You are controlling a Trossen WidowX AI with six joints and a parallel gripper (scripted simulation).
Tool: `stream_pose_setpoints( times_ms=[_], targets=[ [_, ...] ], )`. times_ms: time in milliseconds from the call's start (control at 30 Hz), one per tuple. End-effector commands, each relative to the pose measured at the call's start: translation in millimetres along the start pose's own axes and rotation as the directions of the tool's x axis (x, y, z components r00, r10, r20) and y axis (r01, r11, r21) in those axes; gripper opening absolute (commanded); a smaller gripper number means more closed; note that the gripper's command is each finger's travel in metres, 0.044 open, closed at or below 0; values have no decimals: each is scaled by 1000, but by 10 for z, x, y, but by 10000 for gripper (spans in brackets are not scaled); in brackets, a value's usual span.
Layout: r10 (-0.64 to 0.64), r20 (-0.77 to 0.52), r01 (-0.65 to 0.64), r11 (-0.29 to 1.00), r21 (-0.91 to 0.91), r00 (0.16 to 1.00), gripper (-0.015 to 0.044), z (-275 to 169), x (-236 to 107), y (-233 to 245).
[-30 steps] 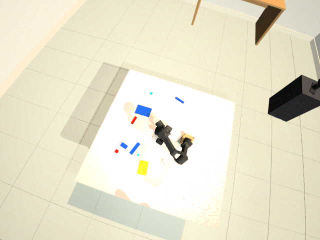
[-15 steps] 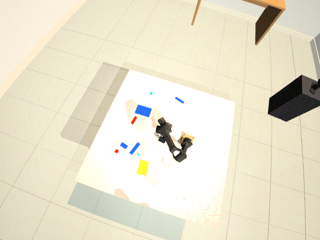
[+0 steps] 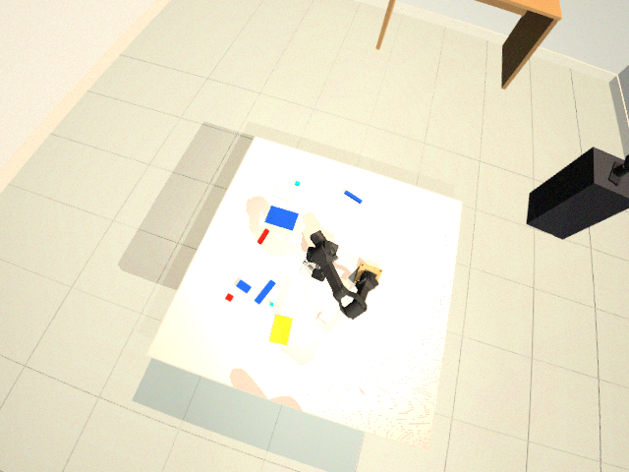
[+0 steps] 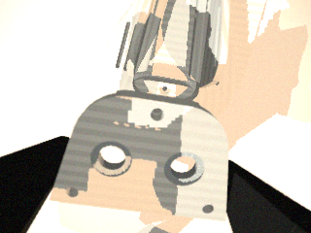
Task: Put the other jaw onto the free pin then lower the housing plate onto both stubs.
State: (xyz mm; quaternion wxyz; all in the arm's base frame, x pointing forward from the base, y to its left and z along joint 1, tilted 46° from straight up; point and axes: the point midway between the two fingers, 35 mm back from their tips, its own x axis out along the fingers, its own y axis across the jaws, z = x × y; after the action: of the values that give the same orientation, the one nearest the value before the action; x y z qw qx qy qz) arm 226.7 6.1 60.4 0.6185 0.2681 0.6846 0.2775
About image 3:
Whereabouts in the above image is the red rectangular block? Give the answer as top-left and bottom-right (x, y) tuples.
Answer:
(257, 229), (269, 244)

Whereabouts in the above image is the blue flat rectangular plate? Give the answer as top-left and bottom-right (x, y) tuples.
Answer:
(265, 206), (299, 231)

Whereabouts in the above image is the blue flat block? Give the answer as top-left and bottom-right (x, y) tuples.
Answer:
(237, 280), (252, 294)

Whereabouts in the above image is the blue flat bar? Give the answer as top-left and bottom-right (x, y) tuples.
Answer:
(344, 190), (363, 204)
(254, 279), (276, 305)

